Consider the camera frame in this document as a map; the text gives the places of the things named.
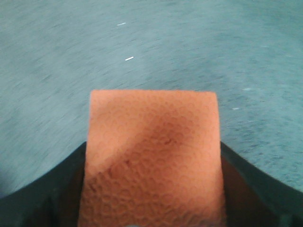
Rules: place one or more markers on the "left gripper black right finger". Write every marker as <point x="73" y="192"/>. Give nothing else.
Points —
<point x="256" y="199"/>

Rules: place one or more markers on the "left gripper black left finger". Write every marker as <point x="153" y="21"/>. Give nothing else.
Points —
<point x="52" y="200"/>

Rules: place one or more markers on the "orange foam cube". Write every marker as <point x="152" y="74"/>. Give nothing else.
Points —
<point x="153" y="159"/>

